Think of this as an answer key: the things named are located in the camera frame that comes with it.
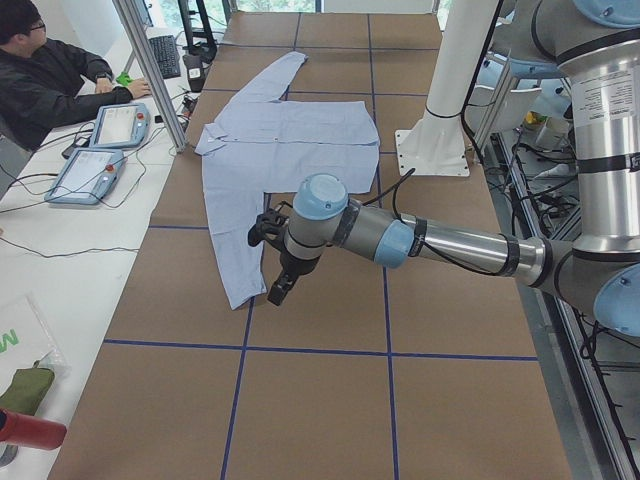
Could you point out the olive green cloth pouch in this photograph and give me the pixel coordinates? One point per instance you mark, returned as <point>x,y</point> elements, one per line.
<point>27,390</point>

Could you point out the green plastic toy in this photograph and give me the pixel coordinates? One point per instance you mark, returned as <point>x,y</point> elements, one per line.
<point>124,79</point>

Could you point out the upper blue teach pendant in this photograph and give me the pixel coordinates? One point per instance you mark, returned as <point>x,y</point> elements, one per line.
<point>120,126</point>

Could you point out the person in black jacket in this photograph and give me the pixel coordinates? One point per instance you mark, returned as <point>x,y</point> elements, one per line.
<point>47,83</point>

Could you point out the aluminium frame post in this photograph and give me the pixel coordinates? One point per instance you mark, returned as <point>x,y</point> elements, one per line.
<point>135,30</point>

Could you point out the clear bag with green print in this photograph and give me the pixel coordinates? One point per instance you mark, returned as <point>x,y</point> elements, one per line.
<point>27,341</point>

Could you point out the black keyboard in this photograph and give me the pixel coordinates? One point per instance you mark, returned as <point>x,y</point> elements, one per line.
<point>165,52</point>

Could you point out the red cylinder bottle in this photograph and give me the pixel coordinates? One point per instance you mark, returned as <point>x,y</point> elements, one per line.
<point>30,431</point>

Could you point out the blue teach pendant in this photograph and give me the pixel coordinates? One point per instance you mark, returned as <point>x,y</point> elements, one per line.
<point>88,175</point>
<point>120,126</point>

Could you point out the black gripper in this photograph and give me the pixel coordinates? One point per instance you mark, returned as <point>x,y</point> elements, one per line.
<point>297,263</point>

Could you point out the aluminium side frame rail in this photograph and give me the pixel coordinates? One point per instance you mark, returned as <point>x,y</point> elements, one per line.
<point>591,370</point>

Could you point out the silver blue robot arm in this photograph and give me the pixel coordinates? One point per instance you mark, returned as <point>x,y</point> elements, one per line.
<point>596,43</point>

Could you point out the black box with white label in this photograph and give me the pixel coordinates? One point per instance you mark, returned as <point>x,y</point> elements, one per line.
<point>195,72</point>

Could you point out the light blue striped shirt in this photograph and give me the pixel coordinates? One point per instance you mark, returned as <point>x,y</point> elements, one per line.
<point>261,144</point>

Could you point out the lower blue teach pendant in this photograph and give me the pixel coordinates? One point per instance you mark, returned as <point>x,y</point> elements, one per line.
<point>88,175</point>

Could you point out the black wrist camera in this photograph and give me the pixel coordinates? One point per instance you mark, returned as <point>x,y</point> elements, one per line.
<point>269,227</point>

